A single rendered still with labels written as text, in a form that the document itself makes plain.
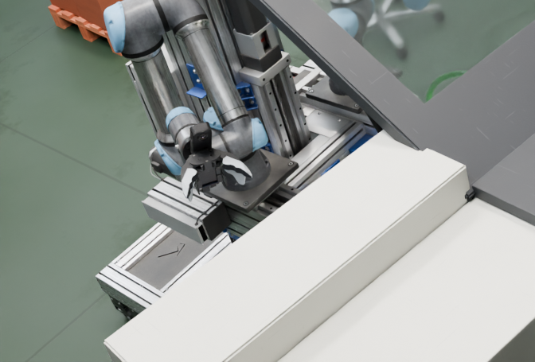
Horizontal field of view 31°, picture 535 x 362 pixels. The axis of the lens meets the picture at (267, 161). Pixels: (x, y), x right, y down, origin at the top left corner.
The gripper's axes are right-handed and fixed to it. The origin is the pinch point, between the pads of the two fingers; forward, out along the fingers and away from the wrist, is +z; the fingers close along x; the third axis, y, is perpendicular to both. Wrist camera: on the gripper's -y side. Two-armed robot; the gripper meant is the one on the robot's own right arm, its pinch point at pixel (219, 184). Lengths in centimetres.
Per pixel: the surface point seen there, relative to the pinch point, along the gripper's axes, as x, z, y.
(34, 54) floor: 26, -407, 151
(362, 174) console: -22.5, 28.5, -12.5
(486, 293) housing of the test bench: -30, 61, -6
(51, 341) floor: 57, -145, 155
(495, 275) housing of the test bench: -33, 59, -6
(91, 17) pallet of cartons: -13, -381, 125
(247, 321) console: 9, 51, -8
